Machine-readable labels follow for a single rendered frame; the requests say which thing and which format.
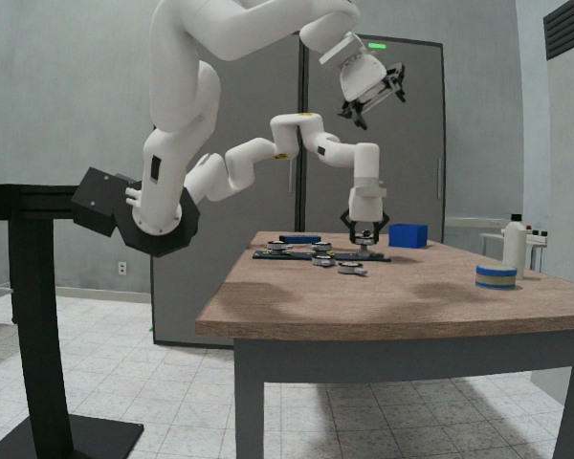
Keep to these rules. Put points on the blue box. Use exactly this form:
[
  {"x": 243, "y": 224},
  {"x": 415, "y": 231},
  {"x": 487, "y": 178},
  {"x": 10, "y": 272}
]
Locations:
[{"x": 412, "y": 237}]

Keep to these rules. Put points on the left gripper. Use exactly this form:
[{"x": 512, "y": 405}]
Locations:
[{"x": 365, "y": 209}]

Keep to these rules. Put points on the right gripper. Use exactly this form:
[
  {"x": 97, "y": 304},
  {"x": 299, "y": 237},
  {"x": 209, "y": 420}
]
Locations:
[{"x": 367, "y": 78}]

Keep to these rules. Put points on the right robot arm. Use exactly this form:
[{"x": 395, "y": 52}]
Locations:
[{"x": 229, "y": 32}]

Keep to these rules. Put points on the white plastic bottle with black cap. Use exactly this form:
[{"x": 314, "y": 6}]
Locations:
[{"x": 514, "y": 245}]

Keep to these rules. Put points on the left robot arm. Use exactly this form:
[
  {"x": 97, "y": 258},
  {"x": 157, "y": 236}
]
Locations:
[{"x": 240, "y": 159}]

